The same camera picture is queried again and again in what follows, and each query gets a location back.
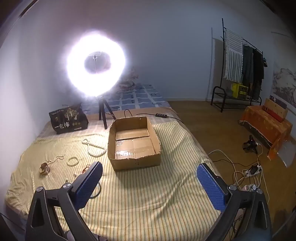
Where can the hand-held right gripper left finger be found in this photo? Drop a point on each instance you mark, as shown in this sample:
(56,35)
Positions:
(89,185)

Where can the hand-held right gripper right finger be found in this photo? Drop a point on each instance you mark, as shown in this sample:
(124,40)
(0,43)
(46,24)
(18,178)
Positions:
(210,187)

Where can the thin bangle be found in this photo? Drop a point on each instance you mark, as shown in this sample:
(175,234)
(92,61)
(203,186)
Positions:
(100,188)

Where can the thin pearl strand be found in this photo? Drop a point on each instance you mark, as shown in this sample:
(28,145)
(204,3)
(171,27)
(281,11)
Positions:
(57,158)

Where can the cardboard box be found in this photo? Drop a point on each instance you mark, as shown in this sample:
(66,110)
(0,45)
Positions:
(129,143)

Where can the small white power strip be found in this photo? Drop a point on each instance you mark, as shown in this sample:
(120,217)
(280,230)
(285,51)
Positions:
(248,187)

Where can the beige checked blanket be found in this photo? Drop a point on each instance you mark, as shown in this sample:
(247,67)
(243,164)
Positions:
(94,127)

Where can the yellow striped sheet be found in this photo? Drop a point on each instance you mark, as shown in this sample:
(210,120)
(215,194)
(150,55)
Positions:
(150,197)

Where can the black printed bag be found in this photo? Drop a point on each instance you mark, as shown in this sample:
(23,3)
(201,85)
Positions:
(69,120)

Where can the black tripod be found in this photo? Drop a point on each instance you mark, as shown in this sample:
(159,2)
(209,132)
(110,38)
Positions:
(103,111)

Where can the orange covered table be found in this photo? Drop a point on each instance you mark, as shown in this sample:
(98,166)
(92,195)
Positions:
(261,125)

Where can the white board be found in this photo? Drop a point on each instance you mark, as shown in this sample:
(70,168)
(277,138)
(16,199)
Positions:
(288,154)

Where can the black clothes rack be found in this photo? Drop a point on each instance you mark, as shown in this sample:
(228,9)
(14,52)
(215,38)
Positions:
(217,95)

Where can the red box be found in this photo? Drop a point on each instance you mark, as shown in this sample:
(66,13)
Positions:
(274,114)

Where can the yellow box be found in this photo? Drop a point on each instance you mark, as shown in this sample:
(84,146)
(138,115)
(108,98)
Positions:
(239,91)

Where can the blue patterned bedding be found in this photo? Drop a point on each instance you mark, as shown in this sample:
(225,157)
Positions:
(138,97)

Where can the wooden box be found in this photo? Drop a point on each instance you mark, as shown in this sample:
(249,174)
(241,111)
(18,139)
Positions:
(277,109)

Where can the brown blurred bundle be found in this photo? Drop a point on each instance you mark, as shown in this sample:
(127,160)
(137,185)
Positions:
(129,81)

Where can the black garment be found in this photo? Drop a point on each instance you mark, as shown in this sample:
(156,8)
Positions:
(257,74)

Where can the dark green garment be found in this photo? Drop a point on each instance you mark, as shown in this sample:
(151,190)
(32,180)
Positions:
(247,64)

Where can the striped towel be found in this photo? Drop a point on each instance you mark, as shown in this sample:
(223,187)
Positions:
(233,58)

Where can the landscape wall poster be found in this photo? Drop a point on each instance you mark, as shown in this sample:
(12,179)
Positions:
(285,81)

